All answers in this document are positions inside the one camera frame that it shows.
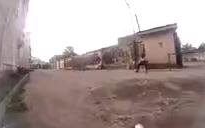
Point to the tree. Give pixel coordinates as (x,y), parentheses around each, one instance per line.
(68,51)

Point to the trees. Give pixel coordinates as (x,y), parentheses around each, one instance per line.
(196,46)

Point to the low building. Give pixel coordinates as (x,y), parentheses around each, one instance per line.
(198,53)

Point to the strip of weeds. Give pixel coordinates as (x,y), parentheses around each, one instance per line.
(18,103)

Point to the person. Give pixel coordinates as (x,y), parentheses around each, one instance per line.
(142,62)

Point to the pole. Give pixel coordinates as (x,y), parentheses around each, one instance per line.
(137,22)

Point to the beige building with dark roof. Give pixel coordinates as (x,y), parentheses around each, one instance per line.
(160,46)

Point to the low brown wall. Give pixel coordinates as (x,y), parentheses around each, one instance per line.
(85,61)

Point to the brown dirt road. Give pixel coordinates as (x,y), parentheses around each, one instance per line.
(66,100)

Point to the robot's own part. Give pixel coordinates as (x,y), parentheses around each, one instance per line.
(139,126)

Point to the concrete kerb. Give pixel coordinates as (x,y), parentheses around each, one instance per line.
(8,95)

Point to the grey concrete building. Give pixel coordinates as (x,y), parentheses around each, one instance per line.
(6,33)

